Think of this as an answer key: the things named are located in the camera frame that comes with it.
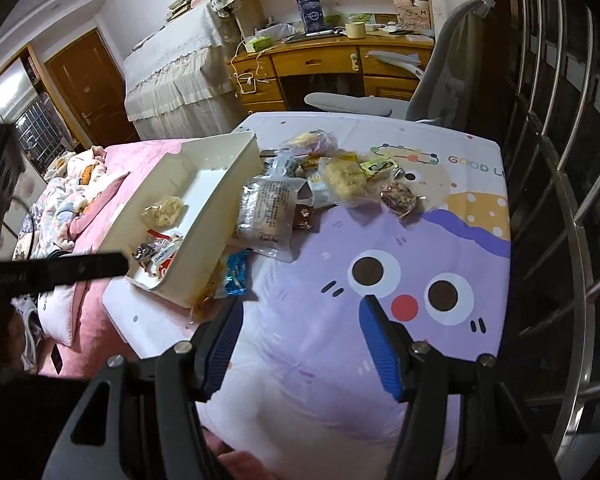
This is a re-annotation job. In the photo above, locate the pale puffed cracker bag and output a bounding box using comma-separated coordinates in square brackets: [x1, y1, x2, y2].
[142, 196, 184, 229]

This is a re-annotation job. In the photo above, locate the blue white snack packet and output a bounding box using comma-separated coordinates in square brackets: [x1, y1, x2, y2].
[214, 249, 251, 299]

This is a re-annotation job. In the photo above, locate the white label snack packet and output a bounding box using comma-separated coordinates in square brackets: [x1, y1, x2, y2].
[147, 230, 184, 278]

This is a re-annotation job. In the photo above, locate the large clear bread package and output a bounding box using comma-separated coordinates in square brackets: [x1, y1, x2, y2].
[234, 177, 311, 262]

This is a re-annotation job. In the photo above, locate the dark brown snack packet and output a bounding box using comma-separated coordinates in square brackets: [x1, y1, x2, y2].
[292, 205, 320, 232]

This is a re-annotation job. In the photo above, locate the long bread roll package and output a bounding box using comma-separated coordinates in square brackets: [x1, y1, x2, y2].
[318, 157, 372, 207]

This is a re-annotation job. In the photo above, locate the green square candy packet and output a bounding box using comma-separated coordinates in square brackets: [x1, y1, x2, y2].
[358, 156, 398, 181]

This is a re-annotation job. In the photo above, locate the yellow cake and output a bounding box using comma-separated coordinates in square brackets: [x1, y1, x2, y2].
[284, 129, 338, 155]

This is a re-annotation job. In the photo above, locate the red small snack packet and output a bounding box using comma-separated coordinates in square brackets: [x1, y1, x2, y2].
[133, 242, 170, 275]

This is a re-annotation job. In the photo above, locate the mixed nuts clear packet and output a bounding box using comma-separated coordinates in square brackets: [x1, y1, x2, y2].
[379, 181, 425, 220]

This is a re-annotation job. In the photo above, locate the patterned crumpled blanket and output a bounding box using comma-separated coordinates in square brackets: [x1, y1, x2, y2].
[12, 145, 107, 260]

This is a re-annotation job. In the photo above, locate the pink quilt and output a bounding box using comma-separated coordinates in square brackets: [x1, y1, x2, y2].
[38, 139, 185, 378]

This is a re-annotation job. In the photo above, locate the brown wooden door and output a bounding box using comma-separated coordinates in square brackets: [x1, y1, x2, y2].
[45, 28, 140, 148]

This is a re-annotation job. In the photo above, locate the white printed pillow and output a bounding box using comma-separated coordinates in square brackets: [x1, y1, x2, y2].
[38, 286, 76, 347]

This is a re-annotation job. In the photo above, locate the cartoon printed tablecloth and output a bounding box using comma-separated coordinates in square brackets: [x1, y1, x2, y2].
[102, 113, 510, 479]

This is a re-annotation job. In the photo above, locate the white plastic organizer tray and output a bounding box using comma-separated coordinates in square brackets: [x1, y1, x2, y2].
[109, 131, 262, 308]

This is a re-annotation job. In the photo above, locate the white lace covered piano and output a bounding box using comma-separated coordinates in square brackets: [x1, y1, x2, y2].
[123, 1, 246, 141]

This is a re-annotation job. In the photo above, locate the wooden desk with drawers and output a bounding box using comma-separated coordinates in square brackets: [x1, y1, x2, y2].
[226, 32, 434, 114]

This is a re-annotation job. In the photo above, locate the green tissue box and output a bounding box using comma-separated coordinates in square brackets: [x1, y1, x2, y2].
[245, 36, 273, 53]

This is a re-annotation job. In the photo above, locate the grey office chair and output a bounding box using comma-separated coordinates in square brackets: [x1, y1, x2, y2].
[304, 0, 495, 131]

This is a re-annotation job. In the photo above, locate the blue paper gift bag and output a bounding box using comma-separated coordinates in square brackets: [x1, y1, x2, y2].
[296, 0, 325, 34]

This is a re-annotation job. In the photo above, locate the white charging cable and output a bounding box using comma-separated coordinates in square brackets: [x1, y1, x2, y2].
[229, 39, 272, 97]

